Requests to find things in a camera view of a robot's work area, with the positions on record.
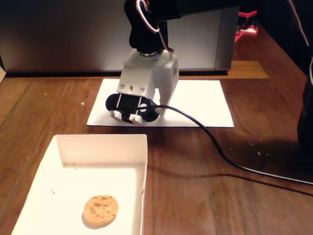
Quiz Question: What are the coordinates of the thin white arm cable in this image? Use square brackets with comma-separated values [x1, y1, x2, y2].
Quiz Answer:
[288, 0, 313, 85]

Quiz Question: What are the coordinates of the white red servo wire bundle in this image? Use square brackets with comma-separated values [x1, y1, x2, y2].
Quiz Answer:
[135, 0, 175, 54]

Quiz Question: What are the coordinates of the black wrist camera white mount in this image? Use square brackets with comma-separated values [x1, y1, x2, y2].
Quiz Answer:
[105, 93, 159, 126]

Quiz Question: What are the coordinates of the chocolate chip mini cookie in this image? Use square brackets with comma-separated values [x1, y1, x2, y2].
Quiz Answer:
[83, 194, 119, 225]

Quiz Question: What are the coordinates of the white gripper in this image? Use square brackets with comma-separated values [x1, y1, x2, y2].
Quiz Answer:
[116, 49, 180, 118]

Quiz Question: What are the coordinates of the white paper sheet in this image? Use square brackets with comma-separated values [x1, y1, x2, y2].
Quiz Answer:
[87, 78, 235, 128]

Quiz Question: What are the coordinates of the black camera cable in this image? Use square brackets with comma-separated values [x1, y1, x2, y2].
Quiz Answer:
[139, 104, 313, 185]

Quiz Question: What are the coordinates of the white cardboard box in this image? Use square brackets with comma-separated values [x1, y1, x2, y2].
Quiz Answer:
[11, 134, 149, 235]

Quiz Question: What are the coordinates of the red and white plastic object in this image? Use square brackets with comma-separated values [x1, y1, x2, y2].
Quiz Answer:
[234, 10, 260, 44]

